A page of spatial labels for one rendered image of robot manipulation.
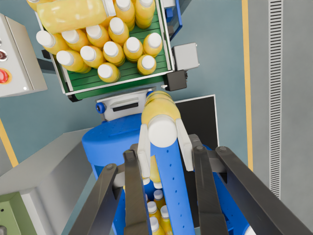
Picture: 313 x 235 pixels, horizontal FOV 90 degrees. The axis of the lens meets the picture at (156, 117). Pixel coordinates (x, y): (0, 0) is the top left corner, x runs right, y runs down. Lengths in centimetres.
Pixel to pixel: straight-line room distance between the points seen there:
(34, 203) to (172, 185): 57
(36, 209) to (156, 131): 72
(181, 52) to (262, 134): 169
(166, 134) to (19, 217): 72
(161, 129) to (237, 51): 176
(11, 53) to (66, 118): 122
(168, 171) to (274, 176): 223
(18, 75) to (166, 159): 46
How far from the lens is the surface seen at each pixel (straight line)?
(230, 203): 109
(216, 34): 184
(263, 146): 231
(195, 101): 155
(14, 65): 58
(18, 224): 84
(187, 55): 77
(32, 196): 84
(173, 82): 60
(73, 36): 55
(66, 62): 55
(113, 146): 38
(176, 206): 52
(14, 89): 59
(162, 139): 21
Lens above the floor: 158
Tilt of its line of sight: 76 degrees down
